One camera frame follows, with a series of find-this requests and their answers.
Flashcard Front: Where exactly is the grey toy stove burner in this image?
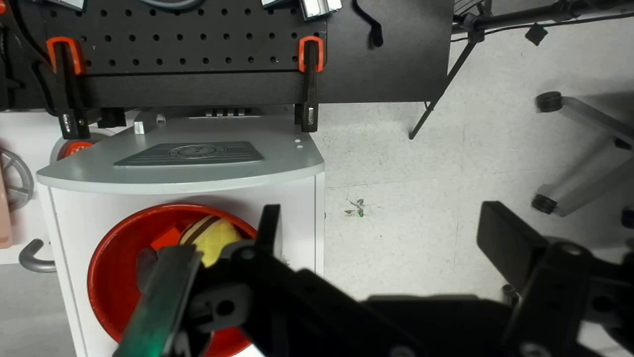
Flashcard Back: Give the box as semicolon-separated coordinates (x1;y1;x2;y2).
0;146;36;209

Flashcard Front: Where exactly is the grey toy faucet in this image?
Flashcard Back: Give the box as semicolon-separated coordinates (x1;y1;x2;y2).
18;237;58;273

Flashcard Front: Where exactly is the silver aluminium bracket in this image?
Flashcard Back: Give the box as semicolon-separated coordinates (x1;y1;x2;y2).
260;0;345;21

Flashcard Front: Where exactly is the white toy kitchen cabinet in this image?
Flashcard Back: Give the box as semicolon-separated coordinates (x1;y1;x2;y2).
36;116;327;357

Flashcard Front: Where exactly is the black clamp orange tip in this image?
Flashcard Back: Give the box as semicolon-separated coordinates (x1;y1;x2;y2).
44;35;96;140
294;33;327;132

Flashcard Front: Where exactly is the black tripod stand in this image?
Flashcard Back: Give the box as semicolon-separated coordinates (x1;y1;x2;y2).
407;0;634;140

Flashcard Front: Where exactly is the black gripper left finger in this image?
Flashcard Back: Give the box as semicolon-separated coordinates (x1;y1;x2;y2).
230;201;294;273

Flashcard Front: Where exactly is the white toy sink counter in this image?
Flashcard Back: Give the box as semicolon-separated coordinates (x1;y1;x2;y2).
0;110;62;265

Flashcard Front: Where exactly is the red-orange plastic bowl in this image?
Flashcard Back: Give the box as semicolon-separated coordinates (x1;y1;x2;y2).
86;200;262;357

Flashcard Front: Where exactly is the black perforated table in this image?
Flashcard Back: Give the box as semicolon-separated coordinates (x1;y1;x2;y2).
0;0;458;110

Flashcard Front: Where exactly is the black curved strap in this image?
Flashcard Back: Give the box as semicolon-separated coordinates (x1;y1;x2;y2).
351;0;387;49

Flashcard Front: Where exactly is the grey office chair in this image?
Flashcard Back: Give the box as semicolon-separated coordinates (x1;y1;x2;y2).
531;88;634;229

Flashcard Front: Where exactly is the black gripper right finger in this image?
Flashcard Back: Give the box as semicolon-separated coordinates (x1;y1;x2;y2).
476;200;597;319

